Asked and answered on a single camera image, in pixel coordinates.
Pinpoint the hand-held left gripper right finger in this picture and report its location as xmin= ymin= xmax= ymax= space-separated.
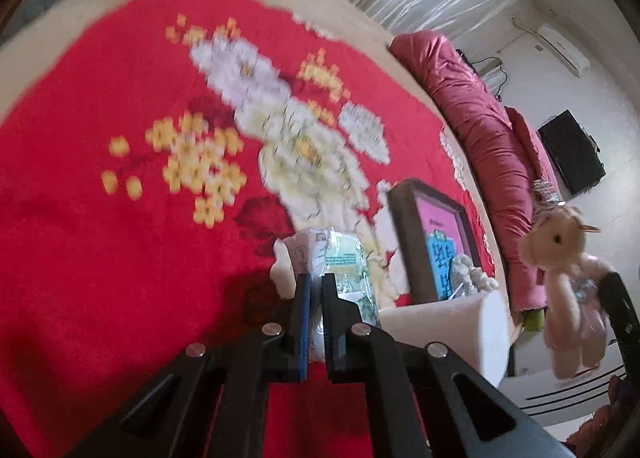
xmin=321 ymin=272 xmax=576 ymax=458

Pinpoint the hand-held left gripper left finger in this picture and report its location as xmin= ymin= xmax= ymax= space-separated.
xmin=65 ymin=274 xmax=311 ymax=458

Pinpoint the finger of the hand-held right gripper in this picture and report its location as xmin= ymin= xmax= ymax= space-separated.
xmin=599 ymin=272 xmax=640 ymax=369

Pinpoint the plush bear pink dress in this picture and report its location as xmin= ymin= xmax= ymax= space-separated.
xmin=517 ymin=179 xmax=618 ymax=381

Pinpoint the large green tissue pack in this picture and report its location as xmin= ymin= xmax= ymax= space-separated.
xmin=292 ymin=225 xmax=383 ymax=364

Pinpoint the dark brown box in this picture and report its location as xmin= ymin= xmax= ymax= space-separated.
xmin=387 ymin=178 xmax=483 ymax=304

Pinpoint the yellow-green item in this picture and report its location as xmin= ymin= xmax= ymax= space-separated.
xmin=520 ymin=308 xmax=546 ymax=334

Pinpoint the white fuzzy item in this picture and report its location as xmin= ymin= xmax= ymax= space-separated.
xmin=450 ymin=253 xmax=498 ymax=296

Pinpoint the pink book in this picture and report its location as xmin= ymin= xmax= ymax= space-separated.
xmin=420 ymin=195 xmax=473 ymax=301

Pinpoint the black television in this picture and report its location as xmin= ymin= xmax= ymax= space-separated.
xmin=537 ymin=110 xmax=607 ymax=197

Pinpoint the red floral blanket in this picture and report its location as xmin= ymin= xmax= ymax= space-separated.
xmin=0 ymin=0 xmax=501 ymax=458

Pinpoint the maroon quilt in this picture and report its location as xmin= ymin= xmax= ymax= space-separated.
xmin=390 ymin=30 xmax=561 ymax=314

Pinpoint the white air conditioner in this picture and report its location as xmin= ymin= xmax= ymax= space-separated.
xmin=535 ymin=23 xmax=591 ymax=76

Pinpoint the grey quilted sofa cover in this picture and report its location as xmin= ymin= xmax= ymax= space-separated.
xmin=0 ymin=0 xmax=76 ymax=46

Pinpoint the wall cable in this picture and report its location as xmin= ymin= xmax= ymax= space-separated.
xmin=467 ymin=53 xmax=506 ymax=99

